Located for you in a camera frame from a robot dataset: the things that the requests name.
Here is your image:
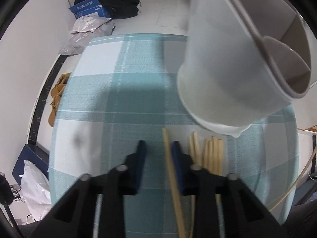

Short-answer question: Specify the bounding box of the white plastic bag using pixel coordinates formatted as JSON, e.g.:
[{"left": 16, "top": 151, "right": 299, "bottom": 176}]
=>
[{"left": 20, "top": 160, "right": 53, "bottom": 221}]

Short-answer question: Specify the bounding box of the dark blue paper bag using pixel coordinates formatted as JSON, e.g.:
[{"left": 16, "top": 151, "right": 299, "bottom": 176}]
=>
[{"left": 12, "top": 144, "right": 49, "bottom": 186}]

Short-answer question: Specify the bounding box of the tan suede shoe far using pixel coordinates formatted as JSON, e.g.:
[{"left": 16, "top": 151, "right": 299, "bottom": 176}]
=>
[{"left": 51, "top": 73, "right": 71, "bottom": 98}]

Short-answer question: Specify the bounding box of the teal plaid table mat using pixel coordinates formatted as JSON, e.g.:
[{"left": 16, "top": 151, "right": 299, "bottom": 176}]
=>
[{"left": 49, "top": 34, "right": 299, "bottom": 237}]

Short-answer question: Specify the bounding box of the white utensil holder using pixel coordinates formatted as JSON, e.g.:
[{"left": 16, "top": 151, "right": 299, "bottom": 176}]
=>
[{"left": 177, "top": 0, "right": 311, "bottom": 137}]

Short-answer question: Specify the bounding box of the small white mailer bag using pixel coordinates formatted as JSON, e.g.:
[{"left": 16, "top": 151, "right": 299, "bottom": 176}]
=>
[{"left": 71, "top": 16, "right": 111, "bottom": 33}]

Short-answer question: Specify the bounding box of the blue cardboard box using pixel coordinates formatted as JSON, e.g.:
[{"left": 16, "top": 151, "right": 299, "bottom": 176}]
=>
[{"left": 69, "top": 0, "right": 112, "bottom": 19}]

